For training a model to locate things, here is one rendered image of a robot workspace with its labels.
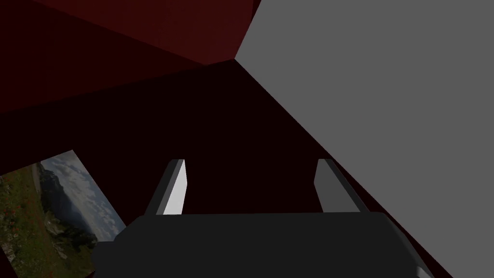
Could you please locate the landscape picture on wall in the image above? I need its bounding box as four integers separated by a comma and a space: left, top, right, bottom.
0, 149, 127, 278

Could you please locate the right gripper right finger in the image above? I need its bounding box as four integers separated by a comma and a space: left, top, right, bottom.
314, 158, 371, 213

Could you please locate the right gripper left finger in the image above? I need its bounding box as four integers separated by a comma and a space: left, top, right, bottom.
144, 158, 188, 216

